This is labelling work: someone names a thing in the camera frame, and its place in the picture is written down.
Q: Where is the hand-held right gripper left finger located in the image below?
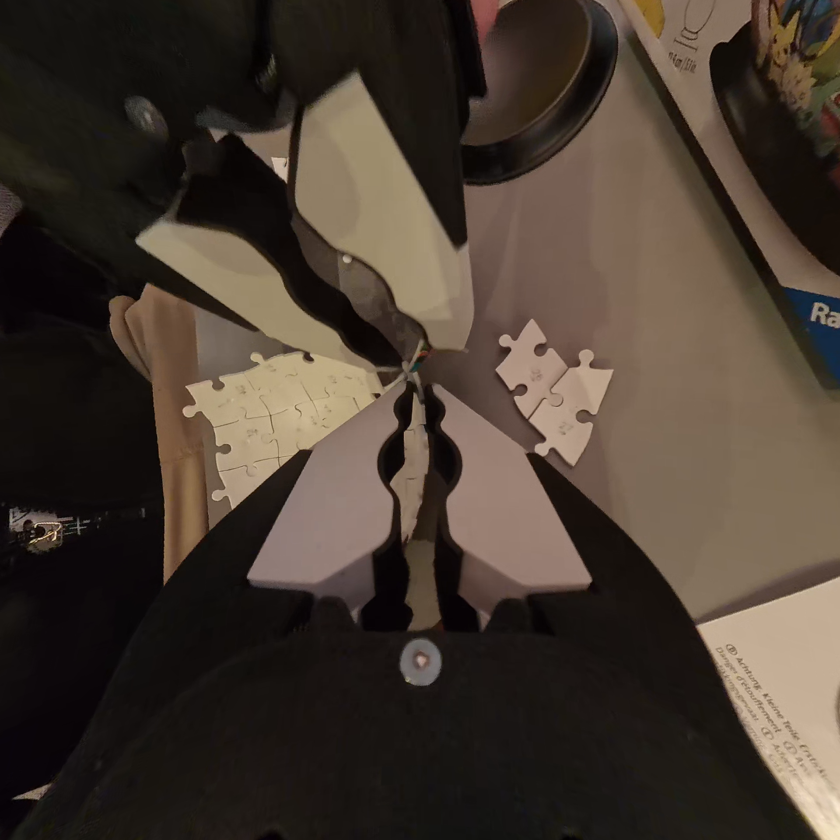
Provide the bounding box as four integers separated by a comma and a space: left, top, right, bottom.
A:
248, 382, 413, 627

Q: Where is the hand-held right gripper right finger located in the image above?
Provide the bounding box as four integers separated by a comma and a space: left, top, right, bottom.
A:
423, 384, 593, 627

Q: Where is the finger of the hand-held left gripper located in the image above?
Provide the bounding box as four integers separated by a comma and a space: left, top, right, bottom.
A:
289, 72, 476, 353
136, 134, 404, 367

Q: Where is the partly built puzzle ball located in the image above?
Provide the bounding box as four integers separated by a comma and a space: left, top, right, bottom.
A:
182, 352, 434, 546

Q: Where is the small joined puzzle piece cluster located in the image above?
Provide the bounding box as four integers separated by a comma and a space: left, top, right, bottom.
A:
495, 319, 614, 468

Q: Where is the black round ball stand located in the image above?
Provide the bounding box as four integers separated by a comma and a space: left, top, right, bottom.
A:
459, 0, 619, 185

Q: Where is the blue puzzle box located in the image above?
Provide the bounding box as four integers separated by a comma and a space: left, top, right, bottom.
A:
617, 0, 840, 388

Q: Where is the person's beige trouser leg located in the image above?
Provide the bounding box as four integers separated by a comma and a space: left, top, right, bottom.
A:
108, 285, 211, 585

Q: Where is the person's black clothing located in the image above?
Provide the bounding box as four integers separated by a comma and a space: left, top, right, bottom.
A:
0, 217, 165, 815

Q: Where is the white instruction leaflet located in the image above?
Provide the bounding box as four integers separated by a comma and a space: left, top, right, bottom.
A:
696, 584, 840, 840

